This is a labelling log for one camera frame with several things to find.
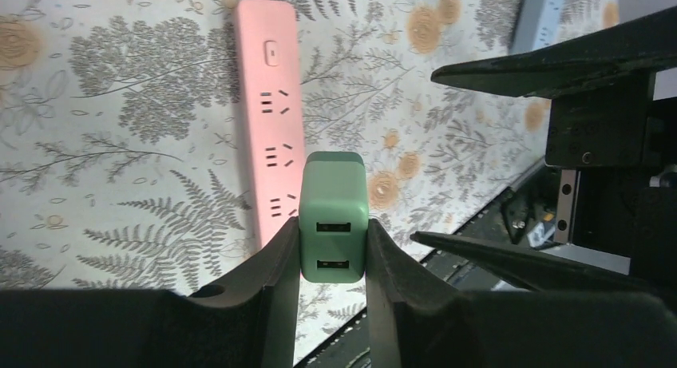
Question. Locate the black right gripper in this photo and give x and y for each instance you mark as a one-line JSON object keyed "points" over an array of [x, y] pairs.
{"points": [[615, 147]]}

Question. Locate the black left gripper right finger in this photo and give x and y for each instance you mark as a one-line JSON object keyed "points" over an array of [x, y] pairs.
{"points": [[415, 319]]}

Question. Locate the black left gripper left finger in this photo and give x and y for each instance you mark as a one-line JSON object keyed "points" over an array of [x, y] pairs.
{"points": [[251, 312]]}

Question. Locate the light green USB charger plug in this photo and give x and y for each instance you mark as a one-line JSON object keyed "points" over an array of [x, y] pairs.
{"points": [[333, 218]]}

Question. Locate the floral patterned table mat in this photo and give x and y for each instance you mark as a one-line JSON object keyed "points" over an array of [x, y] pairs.
{"points": [[122, 163]]}

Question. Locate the pink power strip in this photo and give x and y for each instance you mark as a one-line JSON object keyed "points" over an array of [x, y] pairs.
{"points": [[270, 86]]}

